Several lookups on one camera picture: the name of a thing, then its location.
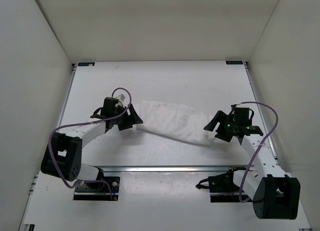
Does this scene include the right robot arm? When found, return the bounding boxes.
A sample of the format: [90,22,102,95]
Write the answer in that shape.
[195,104,301,220]

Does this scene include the white pleated skirt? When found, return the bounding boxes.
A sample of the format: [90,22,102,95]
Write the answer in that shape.
[137,100,216,146]

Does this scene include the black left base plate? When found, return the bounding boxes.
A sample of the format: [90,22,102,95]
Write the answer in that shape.
[73,176,121,202]

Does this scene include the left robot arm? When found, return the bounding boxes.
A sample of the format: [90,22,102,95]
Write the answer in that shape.
[40,97,143,190]

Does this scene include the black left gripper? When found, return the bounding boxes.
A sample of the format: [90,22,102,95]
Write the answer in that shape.
[113,103,143,131]

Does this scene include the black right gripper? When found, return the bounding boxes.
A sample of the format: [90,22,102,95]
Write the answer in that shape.
[203,111,238,142]

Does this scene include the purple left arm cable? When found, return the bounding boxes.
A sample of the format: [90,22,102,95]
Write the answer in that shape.
[49,87,133,201]

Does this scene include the aluminium front table rail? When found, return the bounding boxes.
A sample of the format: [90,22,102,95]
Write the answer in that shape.
[44,164,283,174]

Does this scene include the right corner marker tag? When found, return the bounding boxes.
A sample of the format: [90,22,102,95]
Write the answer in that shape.
[225,60,243,65]

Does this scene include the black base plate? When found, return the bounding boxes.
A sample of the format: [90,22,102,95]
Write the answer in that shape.
[207,173,242,203]
[73,176,121,202]

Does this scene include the corner marker tag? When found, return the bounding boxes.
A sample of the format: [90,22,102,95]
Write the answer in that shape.
[77,62,95,67]
[225,60,243,65]

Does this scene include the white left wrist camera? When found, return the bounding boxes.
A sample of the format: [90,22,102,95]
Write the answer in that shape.
[115,93,126,106]

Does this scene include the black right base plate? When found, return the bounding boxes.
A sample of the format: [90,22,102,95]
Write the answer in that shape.
[207,173,242,203]

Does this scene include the left corner marker tag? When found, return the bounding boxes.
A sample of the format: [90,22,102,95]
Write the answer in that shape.
[77,62,95,67]

